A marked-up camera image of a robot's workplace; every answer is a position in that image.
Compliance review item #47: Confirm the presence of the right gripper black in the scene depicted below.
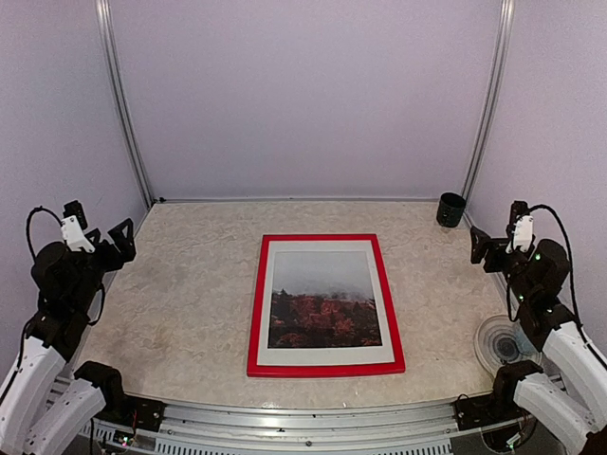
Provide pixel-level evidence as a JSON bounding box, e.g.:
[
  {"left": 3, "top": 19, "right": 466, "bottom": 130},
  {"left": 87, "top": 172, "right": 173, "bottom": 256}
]
[{"left": 471, "top": 227, "right": 536, "bottom": 306}]

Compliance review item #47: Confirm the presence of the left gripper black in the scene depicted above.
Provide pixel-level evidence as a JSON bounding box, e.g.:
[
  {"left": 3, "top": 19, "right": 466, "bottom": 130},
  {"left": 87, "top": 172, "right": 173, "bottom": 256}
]
[{"left": 68, "top": 218, "right": 135, "bottom": 316}]

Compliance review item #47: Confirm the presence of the wooden photo frame red edge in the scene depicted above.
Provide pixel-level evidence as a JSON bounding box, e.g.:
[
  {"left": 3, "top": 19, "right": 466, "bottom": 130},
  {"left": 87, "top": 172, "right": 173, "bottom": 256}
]
[{"left": 246, "top": 232, "right": 407, "bottom": 379}]

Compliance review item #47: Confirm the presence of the white mat board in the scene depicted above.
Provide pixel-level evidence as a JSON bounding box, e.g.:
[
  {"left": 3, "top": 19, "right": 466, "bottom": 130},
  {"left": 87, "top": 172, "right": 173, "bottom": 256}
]
[{"left": 256, "top": 240, "right": 395, "bottom": 367}]

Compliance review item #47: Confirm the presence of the autumn forest photo print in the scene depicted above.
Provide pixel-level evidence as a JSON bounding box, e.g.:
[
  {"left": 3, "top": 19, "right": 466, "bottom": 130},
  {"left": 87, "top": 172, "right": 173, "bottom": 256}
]
[{"left": 267, "top": 251, "right": 382, "bottom": 349}]

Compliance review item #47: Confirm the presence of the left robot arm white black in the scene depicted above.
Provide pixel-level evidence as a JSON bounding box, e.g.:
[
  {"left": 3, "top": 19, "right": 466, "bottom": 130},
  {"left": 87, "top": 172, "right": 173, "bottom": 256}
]
[{"left": 1, "top": 214, "right": 137, "bottom": 454}]

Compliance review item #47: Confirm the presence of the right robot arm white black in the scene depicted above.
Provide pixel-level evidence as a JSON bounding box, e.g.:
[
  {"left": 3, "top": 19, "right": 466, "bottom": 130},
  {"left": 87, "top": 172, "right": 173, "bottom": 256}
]
[{"left": 470, "top": 227, "right": 606, "bottom": 454}]

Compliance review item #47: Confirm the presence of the dark green cup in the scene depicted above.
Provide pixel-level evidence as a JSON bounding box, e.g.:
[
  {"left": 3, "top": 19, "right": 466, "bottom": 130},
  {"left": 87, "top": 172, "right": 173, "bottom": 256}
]
[{"left": 436, "top": 192, "right": 467, "bottom": 228}]

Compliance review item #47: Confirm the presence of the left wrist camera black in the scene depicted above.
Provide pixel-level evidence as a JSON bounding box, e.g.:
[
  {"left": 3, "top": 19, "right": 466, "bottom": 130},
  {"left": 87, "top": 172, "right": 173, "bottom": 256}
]
[{"left": 61, "top": 200, "right": 95, "bottom": 253}]

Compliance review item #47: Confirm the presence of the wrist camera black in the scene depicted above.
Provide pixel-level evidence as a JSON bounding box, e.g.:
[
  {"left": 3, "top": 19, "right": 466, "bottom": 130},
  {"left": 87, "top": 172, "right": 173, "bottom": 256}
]
[
  {"left": 61, "top": 200, "right": 95, "bottom": 253},
  {"left": 506, "top": 200, "right": 534, "bottom": 254}
]

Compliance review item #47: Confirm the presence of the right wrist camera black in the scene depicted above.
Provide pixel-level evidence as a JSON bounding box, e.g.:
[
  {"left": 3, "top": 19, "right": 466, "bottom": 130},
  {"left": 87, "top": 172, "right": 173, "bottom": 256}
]
[{"left": 506, "top": 200, "right": 534, "bottom": 254}]

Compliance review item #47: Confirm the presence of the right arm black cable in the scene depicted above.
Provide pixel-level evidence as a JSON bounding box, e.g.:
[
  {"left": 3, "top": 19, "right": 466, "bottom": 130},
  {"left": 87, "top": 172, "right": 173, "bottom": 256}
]
[{"left": 505, "top": 203, "right": 584, "bottom": 328}]

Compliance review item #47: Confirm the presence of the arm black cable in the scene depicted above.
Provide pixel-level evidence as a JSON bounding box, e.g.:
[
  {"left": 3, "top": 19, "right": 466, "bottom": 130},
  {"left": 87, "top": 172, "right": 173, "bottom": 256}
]
[
  {"left": 26, "top": 206, "right": 65, "bottom": 262},
  {"left": 505, "top": 203, "right": 584, "bottom": 328}
]

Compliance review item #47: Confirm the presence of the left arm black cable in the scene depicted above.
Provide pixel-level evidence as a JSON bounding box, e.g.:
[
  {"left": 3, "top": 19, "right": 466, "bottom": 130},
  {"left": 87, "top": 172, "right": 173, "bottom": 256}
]
[{"left": 26, "top": 206, "right": 65, "bottom": 262}]

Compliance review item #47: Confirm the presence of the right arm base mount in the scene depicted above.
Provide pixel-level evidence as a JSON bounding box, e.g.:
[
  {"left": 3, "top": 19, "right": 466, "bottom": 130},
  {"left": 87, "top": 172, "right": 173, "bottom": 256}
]
[{"left": 452, "top": 394, "right": 523, "bottom": 431}]

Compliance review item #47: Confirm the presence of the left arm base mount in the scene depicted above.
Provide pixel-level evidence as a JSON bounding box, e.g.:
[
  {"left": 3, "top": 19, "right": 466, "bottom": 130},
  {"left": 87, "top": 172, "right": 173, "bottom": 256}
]
[{"left": 96, "top": 394, "right": 167, "bottom": 432}]

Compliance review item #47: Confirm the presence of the left aluminium corner post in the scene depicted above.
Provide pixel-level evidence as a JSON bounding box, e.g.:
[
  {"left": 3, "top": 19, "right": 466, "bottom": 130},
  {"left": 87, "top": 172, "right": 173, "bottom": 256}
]
[{"left": 95, "top": 0, "right": 155, "bottom": 210}]

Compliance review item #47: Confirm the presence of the aluminium corner post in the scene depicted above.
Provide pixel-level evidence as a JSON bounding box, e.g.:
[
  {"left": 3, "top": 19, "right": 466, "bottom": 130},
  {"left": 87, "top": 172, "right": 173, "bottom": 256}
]
[
  {"left": 95, "top": 0, "right": 155, "bottom": 210},
  {"left": 461, "top": 0, "right": 515, "bottom": 202}
]

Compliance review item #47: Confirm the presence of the right aluminium corner post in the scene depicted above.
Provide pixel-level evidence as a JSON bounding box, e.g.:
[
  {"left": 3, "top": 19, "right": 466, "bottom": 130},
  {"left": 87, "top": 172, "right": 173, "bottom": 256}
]
[{"left": 461, "top": 0, "right": 515, "bottom": 202}]

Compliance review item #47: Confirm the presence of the aluminium front rail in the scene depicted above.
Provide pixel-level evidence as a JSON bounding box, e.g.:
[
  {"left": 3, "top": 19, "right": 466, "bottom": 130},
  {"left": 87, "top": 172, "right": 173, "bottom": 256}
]
[{"left": 46, "top": 373, "right": 570, "bottom": 455}]

